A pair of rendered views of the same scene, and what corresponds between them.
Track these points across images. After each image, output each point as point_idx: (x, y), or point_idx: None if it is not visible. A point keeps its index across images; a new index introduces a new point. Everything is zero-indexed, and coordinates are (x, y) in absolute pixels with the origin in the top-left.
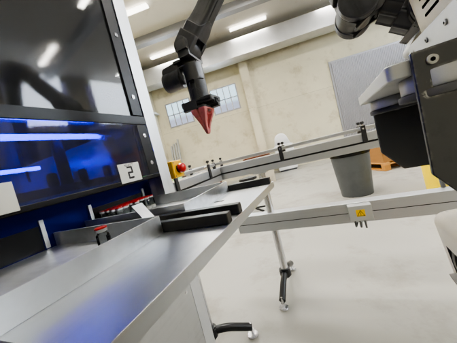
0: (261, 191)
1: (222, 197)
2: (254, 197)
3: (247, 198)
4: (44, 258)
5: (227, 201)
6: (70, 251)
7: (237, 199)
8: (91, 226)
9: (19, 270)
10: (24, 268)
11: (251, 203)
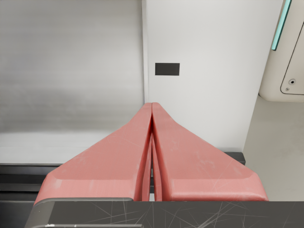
0: (269, 42)
1: (158, 31)
2: (255, 90)
3: (240, 86)
4: (9, 211)
5: (192, 80)
6: (32, 204)
7: (216, 77)
8: (24, 202)
9: (20, 226)
10: (21, 224)
11: (250, 120)
